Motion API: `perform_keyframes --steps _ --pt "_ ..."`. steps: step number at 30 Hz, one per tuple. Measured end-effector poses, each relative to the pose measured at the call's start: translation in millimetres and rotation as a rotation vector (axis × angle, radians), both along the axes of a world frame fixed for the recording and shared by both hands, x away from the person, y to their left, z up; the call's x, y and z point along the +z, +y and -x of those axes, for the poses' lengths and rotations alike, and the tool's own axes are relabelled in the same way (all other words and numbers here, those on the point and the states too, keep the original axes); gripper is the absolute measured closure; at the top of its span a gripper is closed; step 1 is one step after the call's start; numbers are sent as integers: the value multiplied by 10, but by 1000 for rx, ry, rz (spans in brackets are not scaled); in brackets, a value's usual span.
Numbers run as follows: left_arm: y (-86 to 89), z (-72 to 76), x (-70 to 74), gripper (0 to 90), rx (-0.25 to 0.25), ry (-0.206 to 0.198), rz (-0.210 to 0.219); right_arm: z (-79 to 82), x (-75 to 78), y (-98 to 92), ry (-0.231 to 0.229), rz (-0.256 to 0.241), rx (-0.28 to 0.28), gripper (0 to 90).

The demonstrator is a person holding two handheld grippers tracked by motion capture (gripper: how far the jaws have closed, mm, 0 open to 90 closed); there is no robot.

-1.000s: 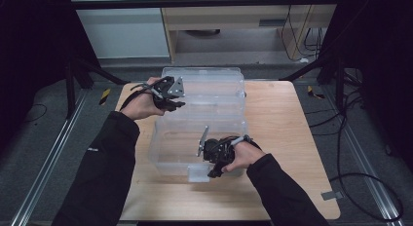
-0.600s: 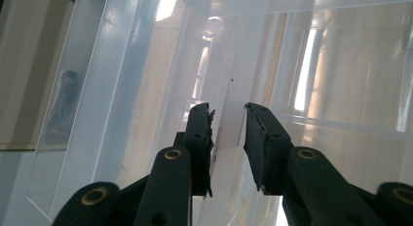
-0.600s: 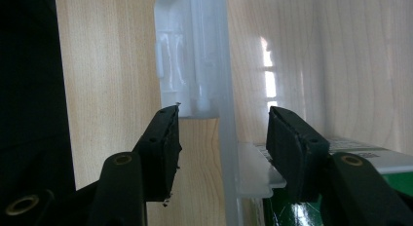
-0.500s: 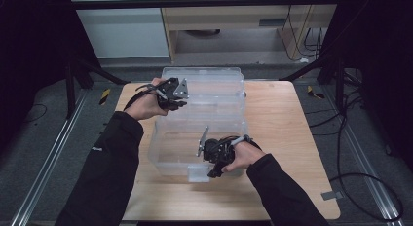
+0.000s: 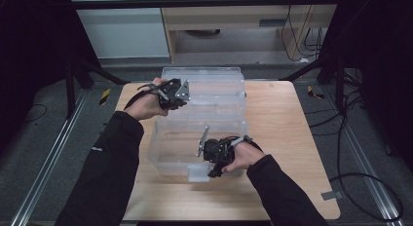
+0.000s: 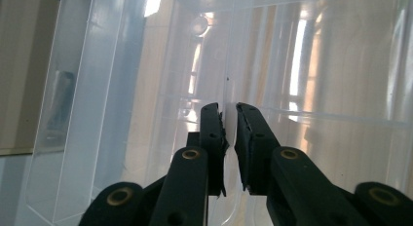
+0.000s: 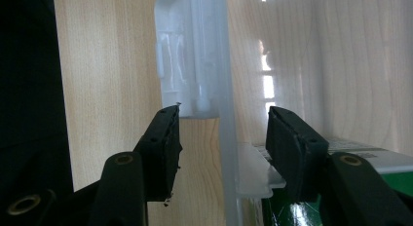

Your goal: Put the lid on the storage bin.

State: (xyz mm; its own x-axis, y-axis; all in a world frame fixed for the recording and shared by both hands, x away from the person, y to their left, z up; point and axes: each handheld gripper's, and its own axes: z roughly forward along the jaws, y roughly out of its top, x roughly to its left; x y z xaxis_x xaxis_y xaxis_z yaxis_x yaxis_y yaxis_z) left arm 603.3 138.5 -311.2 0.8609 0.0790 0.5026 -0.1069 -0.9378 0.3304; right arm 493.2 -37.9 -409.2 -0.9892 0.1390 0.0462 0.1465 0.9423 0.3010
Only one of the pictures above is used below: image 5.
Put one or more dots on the black horizontal bar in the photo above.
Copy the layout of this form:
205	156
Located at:
195	3

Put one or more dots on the black curtain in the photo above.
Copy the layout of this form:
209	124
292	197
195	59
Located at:
32	57
383	57

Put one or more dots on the aluminium floor rail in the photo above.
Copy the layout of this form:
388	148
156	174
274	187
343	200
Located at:
367	161
48	158

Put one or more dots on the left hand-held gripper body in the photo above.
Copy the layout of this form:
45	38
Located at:
173	93

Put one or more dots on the black metal stand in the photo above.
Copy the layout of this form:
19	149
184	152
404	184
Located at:
69	89
339	86

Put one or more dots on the light wooden desk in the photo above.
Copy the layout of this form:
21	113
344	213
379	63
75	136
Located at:
227	15

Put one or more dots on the white cabinet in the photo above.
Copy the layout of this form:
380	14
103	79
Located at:
123	34

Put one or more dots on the person's left hand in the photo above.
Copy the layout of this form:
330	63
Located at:
146	104

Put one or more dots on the small white plug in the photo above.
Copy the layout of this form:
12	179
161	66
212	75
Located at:
304	60

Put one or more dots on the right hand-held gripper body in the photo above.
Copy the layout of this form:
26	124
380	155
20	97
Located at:
217	151

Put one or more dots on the person's right hand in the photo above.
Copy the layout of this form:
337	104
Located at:
245	156

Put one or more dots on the clear plastic storage box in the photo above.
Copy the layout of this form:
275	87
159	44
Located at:
224	93

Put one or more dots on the yellow black striped tape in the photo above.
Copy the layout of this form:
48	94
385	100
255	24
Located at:
104	96
314	93

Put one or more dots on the grey tape piece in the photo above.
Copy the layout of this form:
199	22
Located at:
331	195

